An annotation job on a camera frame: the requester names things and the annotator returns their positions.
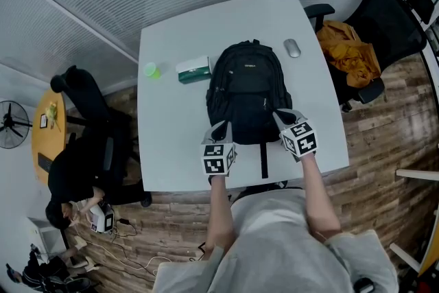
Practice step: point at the white table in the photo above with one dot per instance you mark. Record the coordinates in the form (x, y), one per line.
(171, 134)

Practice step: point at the yellow green plant ornament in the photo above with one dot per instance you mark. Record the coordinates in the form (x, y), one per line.
(52, 111)

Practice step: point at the small black picture frame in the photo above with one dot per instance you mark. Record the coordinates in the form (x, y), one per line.
(43, 120)

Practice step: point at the green plastic cup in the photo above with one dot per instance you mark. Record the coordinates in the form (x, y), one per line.
(152, 70)

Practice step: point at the person's right forearm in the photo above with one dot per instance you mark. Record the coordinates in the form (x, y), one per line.
(317, 199)

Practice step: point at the yellow board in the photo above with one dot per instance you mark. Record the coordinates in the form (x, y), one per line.
(430, 247)

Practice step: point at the black standing fan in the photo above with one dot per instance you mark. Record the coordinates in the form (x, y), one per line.
(12, 125)

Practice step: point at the black mesh office chair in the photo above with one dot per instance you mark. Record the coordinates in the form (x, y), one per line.
(387, 24)

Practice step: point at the person's left forearm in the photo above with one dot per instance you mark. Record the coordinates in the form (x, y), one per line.
(219, 212)

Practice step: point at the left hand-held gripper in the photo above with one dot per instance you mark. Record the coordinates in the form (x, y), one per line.
(214, 159)

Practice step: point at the white cabinet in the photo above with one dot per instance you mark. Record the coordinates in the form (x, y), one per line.
(48, 236)

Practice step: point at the grey computer mouse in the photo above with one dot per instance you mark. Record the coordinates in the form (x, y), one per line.
(292, 48)

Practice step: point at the orange jacket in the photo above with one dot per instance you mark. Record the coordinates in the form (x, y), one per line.
(350, 55)

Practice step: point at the white shelf board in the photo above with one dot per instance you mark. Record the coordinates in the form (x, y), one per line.
(418, 174)

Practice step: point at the green and white tissue box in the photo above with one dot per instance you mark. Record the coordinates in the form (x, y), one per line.
(193, 71)

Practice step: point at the black backpack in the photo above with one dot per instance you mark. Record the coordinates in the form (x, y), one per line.
(248, 85)

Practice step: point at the white side desk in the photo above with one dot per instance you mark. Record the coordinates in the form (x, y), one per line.
(433, 37)

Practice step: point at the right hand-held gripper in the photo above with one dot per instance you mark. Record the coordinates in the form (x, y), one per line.
(302, 140)

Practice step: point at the black keyboard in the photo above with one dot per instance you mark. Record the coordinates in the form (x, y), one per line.
(45, 163)

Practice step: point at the person's grey shirt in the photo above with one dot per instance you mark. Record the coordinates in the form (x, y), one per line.
(274, 250)

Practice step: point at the pile of black bags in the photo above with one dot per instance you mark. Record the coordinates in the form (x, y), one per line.
(44, 274)

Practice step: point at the black padded office chair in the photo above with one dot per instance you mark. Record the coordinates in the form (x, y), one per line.
(92, 103)

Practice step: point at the round yellow wooden table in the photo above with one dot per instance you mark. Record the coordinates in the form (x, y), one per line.
(41, 144)

